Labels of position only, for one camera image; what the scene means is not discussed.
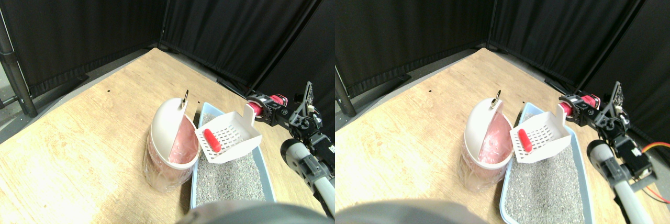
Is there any white scoop with red handle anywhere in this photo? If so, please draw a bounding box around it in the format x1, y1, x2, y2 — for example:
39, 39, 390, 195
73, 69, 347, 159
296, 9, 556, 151
195, 95, 287, 164
509, 94, 600, 164

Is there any red lump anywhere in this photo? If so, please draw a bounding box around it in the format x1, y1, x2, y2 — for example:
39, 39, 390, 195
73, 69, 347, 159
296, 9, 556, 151
517, 128, 533, 153
203, 128, 222, 153

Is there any black stand pole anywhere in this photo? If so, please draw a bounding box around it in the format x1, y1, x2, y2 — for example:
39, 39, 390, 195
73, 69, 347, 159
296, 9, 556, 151
335, 64, 357, 118
0, 4, 38, 118

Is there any blue litter tray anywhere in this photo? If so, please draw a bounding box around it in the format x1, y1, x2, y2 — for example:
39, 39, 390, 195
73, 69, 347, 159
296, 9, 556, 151
190, 102, 276, 209
499, 102, 595, 224

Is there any black curtain stand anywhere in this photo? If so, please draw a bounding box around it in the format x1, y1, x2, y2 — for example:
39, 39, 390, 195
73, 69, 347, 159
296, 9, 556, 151
157, 0, 181, 53
216, 0, 336, 97
544, 0, 663, 97
484, 0, 508, 53

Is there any white bin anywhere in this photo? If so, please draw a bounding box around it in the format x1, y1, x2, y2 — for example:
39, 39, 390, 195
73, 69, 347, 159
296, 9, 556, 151
143, 90, 202, 193
457, 90, 515, 193

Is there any black bracket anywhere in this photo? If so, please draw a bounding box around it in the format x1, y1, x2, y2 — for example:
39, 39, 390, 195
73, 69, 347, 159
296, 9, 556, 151
597, 81, 631, 130
291, 81, 321, 130

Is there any orange wire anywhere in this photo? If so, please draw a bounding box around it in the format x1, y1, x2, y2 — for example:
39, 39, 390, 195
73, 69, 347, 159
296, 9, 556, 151
636, 141, 670, 204

